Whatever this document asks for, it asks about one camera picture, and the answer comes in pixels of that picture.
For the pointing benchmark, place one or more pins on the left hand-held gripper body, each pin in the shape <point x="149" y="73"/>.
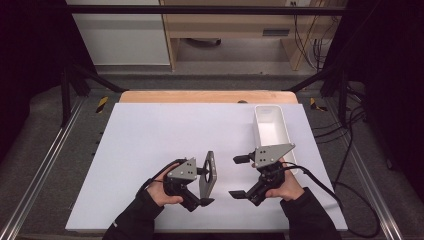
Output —
<point x="181" y="171"/>

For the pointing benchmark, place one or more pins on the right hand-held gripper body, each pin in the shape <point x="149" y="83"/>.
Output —
<point x="270" y="155"/>

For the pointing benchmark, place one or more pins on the person's left hand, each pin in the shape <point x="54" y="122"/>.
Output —
<point x="159" y="193"/>

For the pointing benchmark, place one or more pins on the person's right hand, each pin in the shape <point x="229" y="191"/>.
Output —
<point x="290" y="189"/>

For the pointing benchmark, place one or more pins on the white plastic bin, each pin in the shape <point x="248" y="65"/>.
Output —
<point x="271" y="131"/>

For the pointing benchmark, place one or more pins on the white table board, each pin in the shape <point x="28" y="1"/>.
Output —
<point x="140" y="133"/>

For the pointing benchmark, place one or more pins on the yellow black tape strip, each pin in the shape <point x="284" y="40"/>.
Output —
<point x="102" y="104"/>
<point x="314" y="104"/>

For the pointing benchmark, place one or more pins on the wooden desk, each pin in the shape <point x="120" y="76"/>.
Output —
<point x="226" y="25"/>

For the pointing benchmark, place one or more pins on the white cabinet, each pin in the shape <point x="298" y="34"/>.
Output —
<point x="123" y="40"/>

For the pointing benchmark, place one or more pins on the black curtain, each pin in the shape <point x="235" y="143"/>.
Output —
<point x="30" y="50"/>
<point x="393" y="66"/>

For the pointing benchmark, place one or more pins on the black diagonal frame strut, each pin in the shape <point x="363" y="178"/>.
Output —
<point x="100" y="80"/>
<point x="310" y="80"/>

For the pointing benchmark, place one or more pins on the black frame post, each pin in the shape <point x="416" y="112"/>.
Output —
<point x="343" y="100"/>
<point x="65" y="100"/>

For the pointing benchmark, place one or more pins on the aluminium rail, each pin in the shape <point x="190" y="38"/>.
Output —
<point x="40" y="170"/>
<point x="370" y="180"/>

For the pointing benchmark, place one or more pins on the black horizontal frame bar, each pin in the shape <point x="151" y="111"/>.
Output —
<point x="200" y="9"/>

